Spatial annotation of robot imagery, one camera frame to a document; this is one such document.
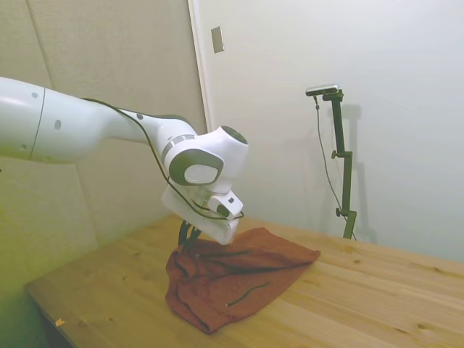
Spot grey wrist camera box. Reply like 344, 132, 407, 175
207, 193, 245, 220

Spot grey exterior camera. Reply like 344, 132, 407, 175
304, 83, 341, 97

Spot dark articulated camera mount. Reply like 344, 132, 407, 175
322, 89, 359, 241

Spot grey wall switch plate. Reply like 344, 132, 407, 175
210, 25, 225, 54

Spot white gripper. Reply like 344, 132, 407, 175
161, 186, 241, 252

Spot rust red shorts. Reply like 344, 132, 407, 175
165, 227, 322, 334

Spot white door frame strip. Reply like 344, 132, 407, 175
187, 0, 213, 133

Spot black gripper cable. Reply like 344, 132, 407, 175
80, 96, 244, 220

